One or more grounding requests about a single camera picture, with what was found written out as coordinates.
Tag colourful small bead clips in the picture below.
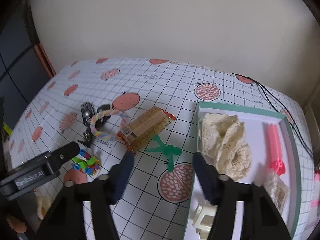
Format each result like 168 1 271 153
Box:
72 149 100 176

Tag cotton swab packet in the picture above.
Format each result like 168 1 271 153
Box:
263 169 291 214

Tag pastel braided rope ring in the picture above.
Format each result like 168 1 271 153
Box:
89 109 129 142

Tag cream plastic hair claw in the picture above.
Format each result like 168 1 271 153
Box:
193 204 217 240

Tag black toy car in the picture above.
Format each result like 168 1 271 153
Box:
80 102 95 127

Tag pink hair roller clip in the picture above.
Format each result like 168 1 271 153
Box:
266 124 286 176

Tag cream lace scrunchie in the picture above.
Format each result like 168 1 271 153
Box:
198 113 252 181

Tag wafer biscuit packet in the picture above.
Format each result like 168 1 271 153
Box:
117 106 176 151

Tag person left hand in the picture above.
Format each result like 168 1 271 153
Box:
4 191 52 232

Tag teal shallow cardboard tray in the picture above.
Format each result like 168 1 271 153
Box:
197 102 302 239

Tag patterned grid tablecloth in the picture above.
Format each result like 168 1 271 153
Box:
9 58 314 239

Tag black cable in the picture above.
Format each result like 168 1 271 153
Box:
232 73 315 157

